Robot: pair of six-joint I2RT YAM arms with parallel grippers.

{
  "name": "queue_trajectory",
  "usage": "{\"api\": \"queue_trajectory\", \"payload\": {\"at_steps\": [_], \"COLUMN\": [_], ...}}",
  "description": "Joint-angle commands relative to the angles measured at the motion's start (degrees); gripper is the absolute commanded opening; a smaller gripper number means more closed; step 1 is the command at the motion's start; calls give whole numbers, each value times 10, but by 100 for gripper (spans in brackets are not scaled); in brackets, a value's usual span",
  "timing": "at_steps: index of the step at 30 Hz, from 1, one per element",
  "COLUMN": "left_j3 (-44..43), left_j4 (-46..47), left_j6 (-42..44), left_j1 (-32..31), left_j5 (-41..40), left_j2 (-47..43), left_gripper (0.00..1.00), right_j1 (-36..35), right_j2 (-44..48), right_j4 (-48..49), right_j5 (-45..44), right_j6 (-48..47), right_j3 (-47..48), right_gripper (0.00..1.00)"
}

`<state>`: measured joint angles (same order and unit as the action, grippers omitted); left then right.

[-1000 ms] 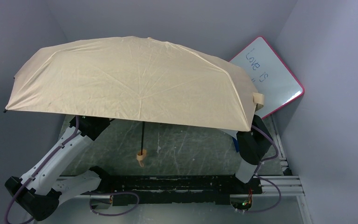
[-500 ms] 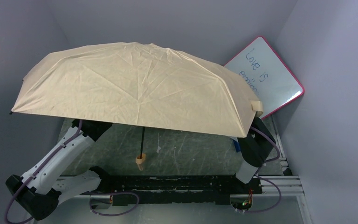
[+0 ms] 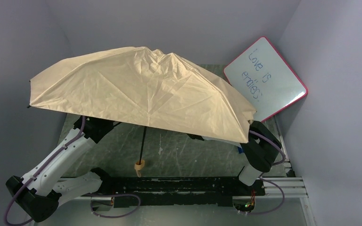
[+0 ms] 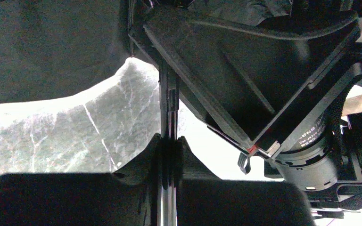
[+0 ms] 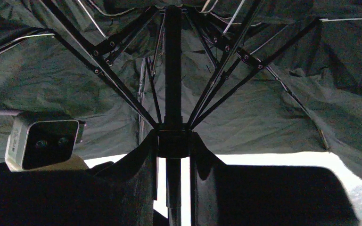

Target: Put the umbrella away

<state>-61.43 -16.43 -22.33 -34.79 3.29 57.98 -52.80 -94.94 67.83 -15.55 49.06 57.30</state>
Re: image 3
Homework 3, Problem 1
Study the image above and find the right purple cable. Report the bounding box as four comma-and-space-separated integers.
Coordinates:
237, 129, 286, 217

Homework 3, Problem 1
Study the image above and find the beige folding umbrella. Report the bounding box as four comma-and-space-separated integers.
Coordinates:
26, 46, 257, 178

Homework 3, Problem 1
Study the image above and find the aluminium frame rail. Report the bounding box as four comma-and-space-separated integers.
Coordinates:
76, 176, 307, 201

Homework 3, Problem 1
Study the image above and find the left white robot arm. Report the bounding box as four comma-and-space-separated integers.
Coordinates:
4, 116, 119, 226

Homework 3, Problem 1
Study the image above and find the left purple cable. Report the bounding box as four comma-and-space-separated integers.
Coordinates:
3, 116, 87, 226

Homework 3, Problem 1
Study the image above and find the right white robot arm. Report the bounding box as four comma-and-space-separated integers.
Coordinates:
188, 121, 285, 186

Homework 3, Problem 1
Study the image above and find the purple cable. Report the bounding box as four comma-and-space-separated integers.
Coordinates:
3, 116, 87, 226
237, 129, 286, 217

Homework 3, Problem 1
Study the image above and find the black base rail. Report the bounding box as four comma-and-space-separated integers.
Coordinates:
87, 177, 265, 208

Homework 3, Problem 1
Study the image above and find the blue marker pen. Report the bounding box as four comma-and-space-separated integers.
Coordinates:
238, 147, 244, 154

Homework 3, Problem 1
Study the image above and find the pink framed whiteboard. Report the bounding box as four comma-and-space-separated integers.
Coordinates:
223, 36, 308, 121

